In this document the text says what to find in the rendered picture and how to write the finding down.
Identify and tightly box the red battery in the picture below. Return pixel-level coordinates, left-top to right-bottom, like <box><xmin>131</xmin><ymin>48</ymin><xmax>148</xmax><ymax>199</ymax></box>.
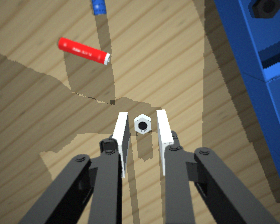
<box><xmin>58</xmin><ymin>38</ymin><xmax>110</xmax><ymax>65</ymax></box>

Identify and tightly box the blue three-compartment bin rack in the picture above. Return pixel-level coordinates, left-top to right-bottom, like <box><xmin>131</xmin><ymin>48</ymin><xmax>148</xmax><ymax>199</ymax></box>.
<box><xmin>214</xmin><ymin>0</ymin><xmax>280</xmax><ymax>177</ymax></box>

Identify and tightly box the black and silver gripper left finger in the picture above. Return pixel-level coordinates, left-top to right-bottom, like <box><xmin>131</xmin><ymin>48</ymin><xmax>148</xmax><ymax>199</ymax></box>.
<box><xmin>18</xmin><ymin>112</ymin><xmax>130</xmax><ymax>224</ymax></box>

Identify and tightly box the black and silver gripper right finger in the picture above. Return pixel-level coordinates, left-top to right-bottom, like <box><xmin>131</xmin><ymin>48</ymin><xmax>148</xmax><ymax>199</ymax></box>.
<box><xmin>157</xmin><ymin>110</ymin><xmax>280</xmax><ymax>224</ymax></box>

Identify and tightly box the blue aaa battery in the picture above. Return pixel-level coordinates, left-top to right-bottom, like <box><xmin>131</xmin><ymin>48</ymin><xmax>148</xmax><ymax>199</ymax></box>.
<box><xmin>92</xmin><ymin>0</ymin><xmax>106</xmax><ymax>15</ymax></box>

